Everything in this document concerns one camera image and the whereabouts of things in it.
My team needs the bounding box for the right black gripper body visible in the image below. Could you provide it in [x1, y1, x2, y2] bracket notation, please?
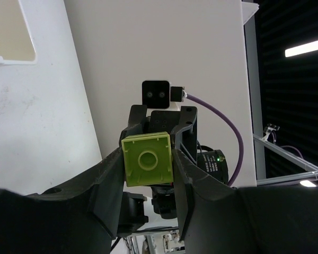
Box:
[120, 105, 228, 220]

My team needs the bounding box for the right aluminium frame rail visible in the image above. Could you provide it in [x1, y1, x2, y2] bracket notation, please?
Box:
[242, 2, 318, 187]

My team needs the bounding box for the light green lego brick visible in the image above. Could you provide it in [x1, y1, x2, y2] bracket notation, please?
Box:
[121, 132, 173, 187]

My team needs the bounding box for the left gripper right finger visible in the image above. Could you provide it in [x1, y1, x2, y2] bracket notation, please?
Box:
[172, 148, 318, 254]

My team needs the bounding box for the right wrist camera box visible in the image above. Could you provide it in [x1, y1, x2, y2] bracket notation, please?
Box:
[142, 80, 180, 111]

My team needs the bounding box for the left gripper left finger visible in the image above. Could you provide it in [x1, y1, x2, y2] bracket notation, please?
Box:
[0, 148, 124, 253]

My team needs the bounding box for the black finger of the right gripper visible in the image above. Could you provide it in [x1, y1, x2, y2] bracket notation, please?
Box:
[171, 106, 198, 165]

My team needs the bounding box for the white three-compartment container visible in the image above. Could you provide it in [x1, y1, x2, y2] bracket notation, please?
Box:
[0, 1, 37, 67]

